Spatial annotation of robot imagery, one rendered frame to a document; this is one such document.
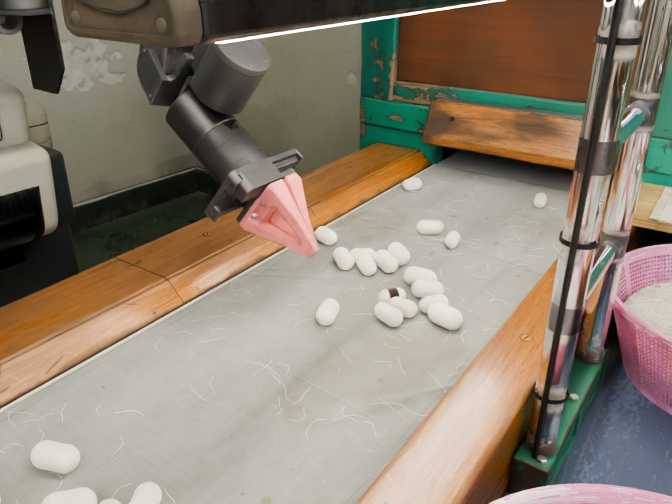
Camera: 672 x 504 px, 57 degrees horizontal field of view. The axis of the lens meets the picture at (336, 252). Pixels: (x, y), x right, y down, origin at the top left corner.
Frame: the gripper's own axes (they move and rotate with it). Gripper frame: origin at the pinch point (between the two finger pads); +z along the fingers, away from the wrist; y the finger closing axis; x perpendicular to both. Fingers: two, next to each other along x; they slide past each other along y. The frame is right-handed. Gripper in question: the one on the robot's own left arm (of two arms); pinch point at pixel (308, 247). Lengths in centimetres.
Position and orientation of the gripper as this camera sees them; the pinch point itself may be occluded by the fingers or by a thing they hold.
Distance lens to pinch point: 61.1
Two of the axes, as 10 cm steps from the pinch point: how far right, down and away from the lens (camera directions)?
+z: 6.4, 7.5, -1.3
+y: 5.6, -3.5, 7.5
